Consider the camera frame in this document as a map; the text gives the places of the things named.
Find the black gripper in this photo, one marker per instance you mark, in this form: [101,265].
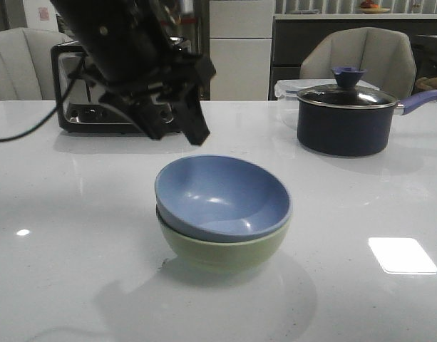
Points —
[141,52]

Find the blue bowl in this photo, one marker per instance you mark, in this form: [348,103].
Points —
[217,198]

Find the green bowl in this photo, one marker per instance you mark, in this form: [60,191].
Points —
[220,257]

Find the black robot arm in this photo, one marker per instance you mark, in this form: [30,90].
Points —
[110,11]

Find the black and chrome toaster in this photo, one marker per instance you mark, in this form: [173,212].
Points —
[87,103]

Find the white cabinet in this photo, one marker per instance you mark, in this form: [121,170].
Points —
[240,48]

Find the clear plastic food container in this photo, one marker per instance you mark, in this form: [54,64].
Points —
[287,89]

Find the grey chair on left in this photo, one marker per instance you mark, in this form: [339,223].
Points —
[25,63]

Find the grey chair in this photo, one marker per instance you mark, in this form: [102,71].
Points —
[386,56]
[25,63]

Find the dark blue saucepan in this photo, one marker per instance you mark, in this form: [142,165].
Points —
[352,130]

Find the glass pot lid blue knob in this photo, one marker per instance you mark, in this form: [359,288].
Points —
[345,93]

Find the grey chair on right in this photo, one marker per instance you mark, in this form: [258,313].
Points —
[386,56]

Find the fruit plate on counter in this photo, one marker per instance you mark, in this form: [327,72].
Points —
[371,7]

